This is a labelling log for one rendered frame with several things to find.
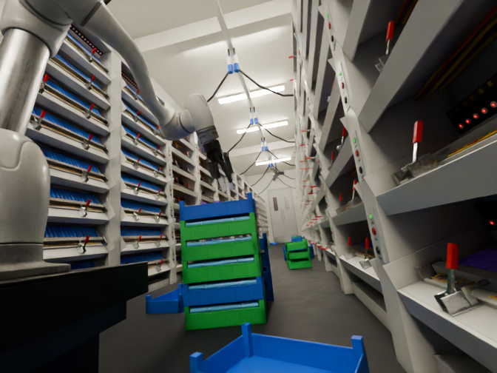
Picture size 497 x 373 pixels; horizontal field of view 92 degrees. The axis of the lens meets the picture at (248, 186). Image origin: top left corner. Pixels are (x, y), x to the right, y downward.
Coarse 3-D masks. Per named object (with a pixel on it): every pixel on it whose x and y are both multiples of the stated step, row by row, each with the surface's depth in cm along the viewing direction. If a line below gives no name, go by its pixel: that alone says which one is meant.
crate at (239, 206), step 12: (180, 204) 97; (204, 204) 96; (216, 204) 96; (228, 204) 96; (240, 204) 95; (252, 204) 95; (180, 216) 96; (192, 216) 96; (204, 216) 96; (216, 216) 95; (228, 216) 100; (240, 216) 106
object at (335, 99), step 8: (336, 80) 72; (336, 88) 74; (336, 96) 77; (328, 104) 87; (336, 104) 80; (328, 112) 90; (336, 112) 85; (344, 112) 97; (328, 120) 94; (336, 120) 101; (328, 128) 99; (336, 128) 110; (320, 136) 128; (328, 136) 117; (336, 136) 122; (320, 144) 122
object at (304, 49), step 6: (306, 0) 105; (306, 6) 107; (306, 12) 110; (306, 18) 113; (306, 24) 116; (306, 30) 119; (306, 36) 123; (306, 42) 126; (300, 48) 141; (306, 48) 131
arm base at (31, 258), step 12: (0, 252) 38; (12, 252) 39; (24, 252) 41; (36, 252) 43; (0, 264) 37; (12, 264) 39; (24, 264) 40; (36, 264) 42; (48, 264) 44; (60, 264) 46; (0, 276) 36; (12, 276) 38; (24, 276) 40
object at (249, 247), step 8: (256, 240) 92; (184, 248) 94; (192, 248) 93; (200, 248) 93; (208, 248) 93; (216, 248) 93; (224, 248) 92; (232, 248) 92; (240, 248) 92; (248, 248) 92; (256, 248) 91; (184, 256) 93; (192, 256) 93; (200, 256) 93; (208, 256) 92; (216, 256) 92; (224, 256) 92; (232, 256) 92
